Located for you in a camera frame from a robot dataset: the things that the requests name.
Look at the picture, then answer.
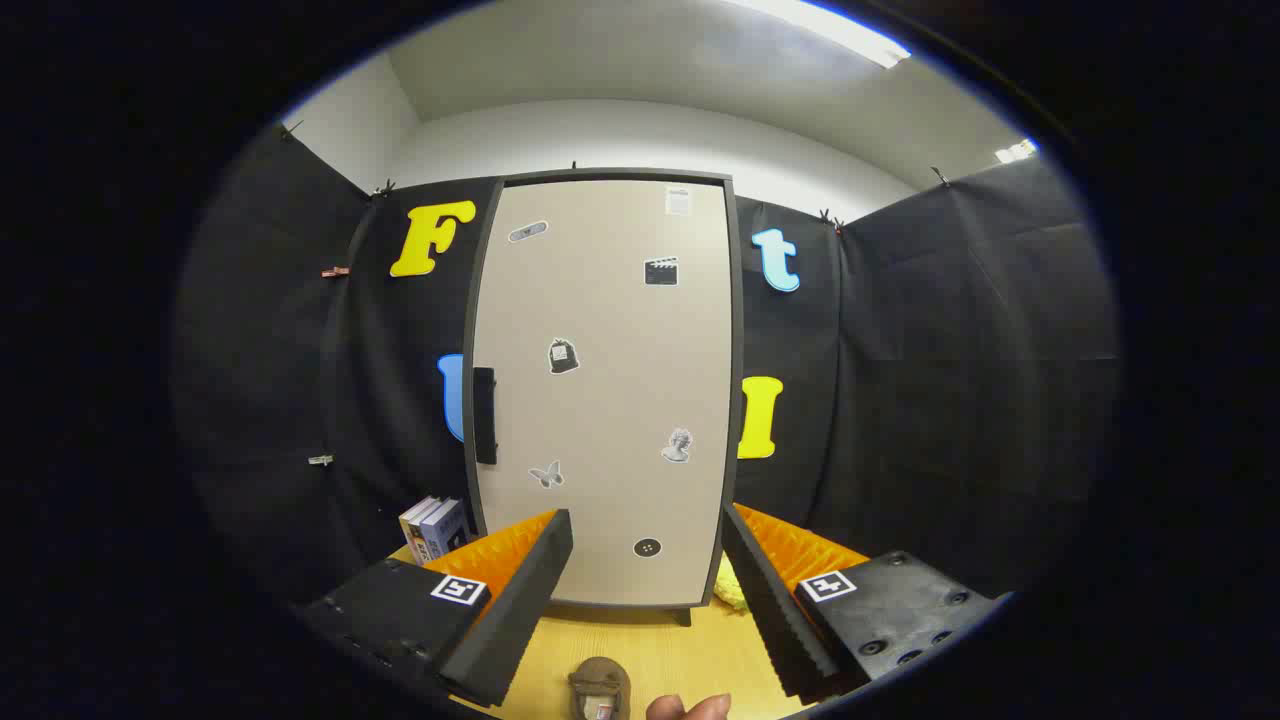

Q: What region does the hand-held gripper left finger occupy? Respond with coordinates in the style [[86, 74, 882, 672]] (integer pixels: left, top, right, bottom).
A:
[[298, 508, 576, 709]]

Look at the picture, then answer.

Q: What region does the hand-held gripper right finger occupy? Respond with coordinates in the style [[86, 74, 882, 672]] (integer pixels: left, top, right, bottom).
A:
[[720, 502, 1006, 703]]

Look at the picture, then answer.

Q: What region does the brown fuzzy shoe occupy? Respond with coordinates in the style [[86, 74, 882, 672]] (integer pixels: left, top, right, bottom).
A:
[[568, 657, 631, 720]]

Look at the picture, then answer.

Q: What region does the grey shoe cabinet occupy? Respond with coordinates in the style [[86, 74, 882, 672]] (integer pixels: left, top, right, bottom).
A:
[[462, 168, 747, 627]]

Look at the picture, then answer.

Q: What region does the beige shoe cabinet door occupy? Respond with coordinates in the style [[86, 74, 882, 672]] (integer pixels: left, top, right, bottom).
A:
[[470, 180, 736, 608]]

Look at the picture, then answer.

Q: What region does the yellow plush toy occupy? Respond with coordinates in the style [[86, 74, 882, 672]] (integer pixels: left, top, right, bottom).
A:
[[712, 555, 751, 613]]

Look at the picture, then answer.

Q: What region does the dark grey book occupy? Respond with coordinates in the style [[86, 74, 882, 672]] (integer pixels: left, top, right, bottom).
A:
[[410, 499, 449, 566]]

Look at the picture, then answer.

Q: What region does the white book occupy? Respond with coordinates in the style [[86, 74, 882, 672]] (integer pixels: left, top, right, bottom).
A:
[[399, 497, 437, 563]]

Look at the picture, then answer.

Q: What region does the black backdrop cloth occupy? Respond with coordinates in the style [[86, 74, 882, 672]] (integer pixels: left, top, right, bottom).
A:
[[170, 120, 1121, 621]]

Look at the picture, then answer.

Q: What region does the long ceiling light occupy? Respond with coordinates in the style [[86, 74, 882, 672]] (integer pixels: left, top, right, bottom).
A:
[[730, 0, 913, 70]]

